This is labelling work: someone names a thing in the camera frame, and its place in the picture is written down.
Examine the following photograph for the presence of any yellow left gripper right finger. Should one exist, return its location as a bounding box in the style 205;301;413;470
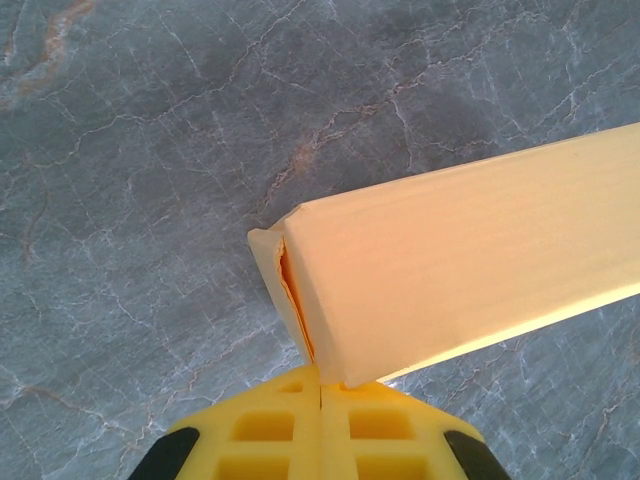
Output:
319;380;511;480

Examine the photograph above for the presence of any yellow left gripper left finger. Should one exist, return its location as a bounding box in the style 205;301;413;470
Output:
127;364;321;480

